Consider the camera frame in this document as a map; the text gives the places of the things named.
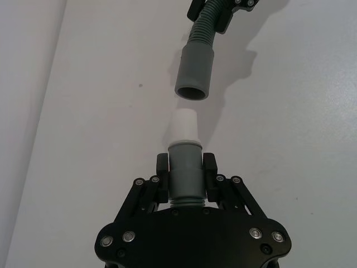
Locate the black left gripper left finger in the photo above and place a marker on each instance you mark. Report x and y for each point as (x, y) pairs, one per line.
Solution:
(163, 178)

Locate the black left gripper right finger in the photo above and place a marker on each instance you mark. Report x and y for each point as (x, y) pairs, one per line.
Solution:
(210, 178)

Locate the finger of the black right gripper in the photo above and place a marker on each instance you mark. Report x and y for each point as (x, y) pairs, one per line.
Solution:
(195, 9)
(224, 21)

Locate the white plastic tube connector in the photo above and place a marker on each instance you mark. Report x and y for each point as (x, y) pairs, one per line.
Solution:
(184, 125)

